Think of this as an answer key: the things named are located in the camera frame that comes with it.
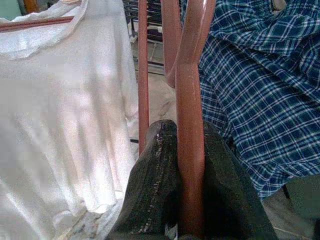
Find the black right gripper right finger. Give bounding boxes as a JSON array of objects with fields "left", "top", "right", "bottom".
[{"left": 201, "top": 121, "right": 279, "bottom": 240}]

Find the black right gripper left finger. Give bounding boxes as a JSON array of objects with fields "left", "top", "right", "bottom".
[{"left": 104, "top": 119, "right": 182, "bottom": 240}]

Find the pink plastic hanger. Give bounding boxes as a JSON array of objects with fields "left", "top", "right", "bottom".
[{"left": 137, "top": 0, "right": 217, "bottom": 240}]

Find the dusky brown clothes hanger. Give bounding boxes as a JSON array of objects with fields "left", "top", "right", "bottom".
[{"left": 0, "top": 15, "right": 75, "bottom": 33}]

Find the blue plaid shirt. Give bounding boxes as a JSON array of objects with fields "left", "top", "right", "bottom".
[{"left": 179, "top": 0, "right": 320, "bottom": 201}]

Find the cream white shirt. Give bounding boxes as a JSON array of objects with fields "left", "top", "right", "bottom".
[{"left": 0, "top": 0, "right": 140, "bottom": 240}]

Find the black metal drying rack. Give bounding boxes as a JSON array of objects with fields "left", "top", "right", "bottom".
[{"left": 123, "top": 0, "right": 166, "bottom": 75}]

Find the green cabinet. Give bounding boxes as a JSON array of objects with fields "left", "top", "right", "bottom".
[{"left": 0, "top": 0, "right": 26, "bottom": 20}]

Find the brown wooden post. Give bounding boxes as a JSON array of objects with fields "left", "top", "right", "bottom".
[{"left": 23, "top": 0, "right": 41, "bottom": 14}]

